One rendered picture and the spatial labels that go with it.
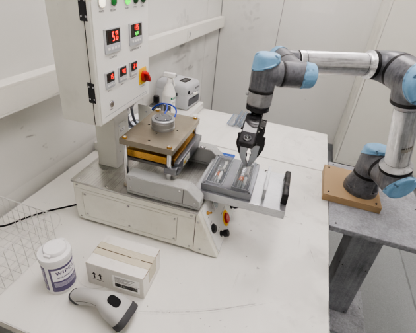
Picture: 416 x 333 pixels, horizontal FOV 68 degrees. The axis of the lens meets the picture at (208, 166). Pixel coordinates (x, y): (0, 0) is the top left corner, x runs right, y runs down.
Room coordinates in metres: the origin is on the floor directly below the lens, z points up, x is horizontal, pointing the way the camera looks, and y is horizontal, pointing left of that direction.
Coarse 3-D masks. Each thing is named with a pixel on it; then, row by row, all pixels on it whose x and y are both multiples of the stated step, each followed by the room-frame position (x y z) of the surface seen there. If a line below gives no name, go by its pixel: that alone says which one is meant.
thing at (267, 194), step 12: (264, 180) 0.91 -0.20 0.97; (276, 180) 0.92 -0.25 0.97; (204, 192) 0.81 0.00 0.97; (252, 192) 0.83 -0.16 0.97; (264, 192) 0.80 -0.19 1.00; (276, 192) 0.85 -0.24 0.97; (228, 204) 0.79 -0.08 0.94; (240, 204) 0.78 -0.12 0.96; (252, 204) 0.77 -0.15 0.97; (264, 204) 0.78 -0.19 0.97; (276, 204) 0.78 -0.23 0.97; (276, 216) 0.76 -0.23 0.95
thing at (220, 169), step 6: (222, 156) 0.99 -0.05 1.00; (228, 156) 1.00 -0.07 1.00; (216, 162) 0.95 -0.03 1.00; (222, 162) 0.95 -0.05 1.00; (228, 162) 0.96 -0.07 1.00; (216, 168) 0.90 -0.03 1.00; (222, 168) 0.91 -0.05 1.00; (228, 168) 0.91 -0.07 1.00; (210, 174) 0.86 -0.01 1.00; (216, 174) 0.87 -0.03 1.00; (222, 174) 0.87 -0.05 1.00; (210, 180) 0.83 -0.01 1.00; (216, 180) 0.83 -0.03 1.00; (222, 180) 0.83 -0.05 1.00
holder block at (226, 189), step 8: (216, 160) 0.98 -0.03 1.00; (240, 160) 0.99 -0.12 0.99; (232, 168) 0.93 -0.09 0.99; (256, 168) 0.95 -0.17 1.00; (232, 176) 0.88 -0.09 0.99; (256, 176) 0.90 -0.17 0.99; (208, 184) 0.82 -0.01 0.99; (224, 184) 0.83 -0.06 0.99; (216, 192) 0.81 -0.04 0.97; (224, 192) 0.81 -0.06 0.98; (232, 192) 0.80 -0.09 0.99; (240, 192) 0.79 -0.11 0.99; (248, 192) 0.80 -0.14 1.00; (248, 200) 0.79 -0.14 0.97
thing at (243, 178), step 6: (240, 168) 0.92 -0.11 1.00; (246, 168) 0.92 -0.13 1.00; (252, 168) 0.93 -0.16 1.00; (240, 174) 0.88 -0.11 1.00; (246, 174) 0.89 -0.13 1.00; (252, 174) 0.89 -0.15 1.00; (234, 180) 0.84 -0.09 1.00; (240, 180) 0.85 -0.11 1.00; (246, 180) 0.85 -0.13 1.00; (234, 186) 0.81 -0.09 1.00; (240, 186) 0.81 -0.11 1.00; (246, 186) 0.82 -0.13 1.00
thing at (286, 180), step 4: (288, 172) 0.92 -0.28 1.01; (284, 176) 0.93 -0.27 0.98; (288, 176) 0.89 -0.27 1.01; (284, 180) 0.88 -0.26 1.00; (288, 180) 0.87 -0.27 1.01; (284, 184) 0.85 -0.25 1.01; (288, 184) 0.84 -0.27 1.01; (284, 188) 0.82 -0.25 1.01; (288, 188) 0.82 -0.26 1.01; (284, 192) 0.80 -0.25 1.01; (288, 192) 0.80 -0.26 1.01; (284, 196) 0.79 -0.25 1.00; (288, 196) 0.79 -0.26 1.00; (284, 200) 0.79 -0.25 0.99; (284, 204) 0.79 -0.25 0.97
